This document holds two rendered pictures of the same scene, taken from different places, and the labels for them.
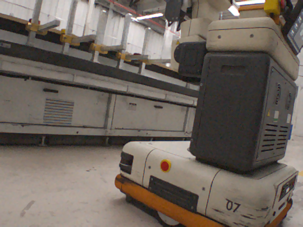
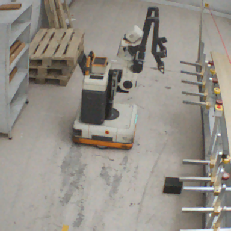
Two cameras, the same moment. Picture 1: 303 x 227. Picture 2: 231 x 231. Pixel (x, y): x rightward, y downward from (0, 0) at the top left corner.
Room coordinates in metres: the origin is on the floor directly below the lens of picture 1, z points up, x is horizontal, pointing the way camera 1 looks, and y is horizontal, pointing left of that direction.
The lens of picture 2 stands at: (4.63, -3.14, 3.07)
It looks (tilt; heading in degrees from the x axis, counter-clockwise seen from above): 32 degrees down; 141
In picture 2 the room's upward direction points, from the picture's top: 4 degrees clockwise
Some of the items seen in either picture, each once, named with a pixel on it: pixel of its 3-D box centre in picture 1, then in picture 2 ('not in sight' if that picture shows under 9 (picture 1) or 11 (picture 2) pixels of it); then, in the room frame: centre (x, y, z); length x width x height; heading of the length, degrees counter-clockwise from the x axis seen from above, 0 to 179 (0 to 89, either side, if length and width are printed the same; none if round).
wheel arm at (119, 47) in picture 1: (105, 48); (198, 83); (1.77, 0.38, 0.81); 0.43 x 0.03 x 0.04; 46
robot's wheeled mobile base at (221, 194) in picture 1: (211, 179); (106, 122); (1.08, -0.35, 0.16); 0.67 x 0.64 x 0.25; 46
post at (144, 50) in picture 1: (144, 53); (208, 98); (2.15, 0.11, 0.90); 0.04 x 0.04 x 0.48; 46
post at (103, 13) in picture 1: (97, 40); (204, 79); (1.79, 0.45, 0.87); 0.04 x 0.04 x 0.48; 46
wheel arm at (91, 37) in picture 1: (77, 40); (197, 74); (1.59, 0.55, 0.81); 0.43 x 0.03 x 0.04; 46
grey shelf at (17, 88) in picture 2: not in sight; (5, 65); (0.13, -1.28, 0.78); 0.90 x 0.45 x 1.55; 136
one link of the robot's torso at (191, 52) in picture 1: (194, 65); (124, 80); (1.14, -0.19, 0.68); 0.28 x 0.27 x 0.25; 136
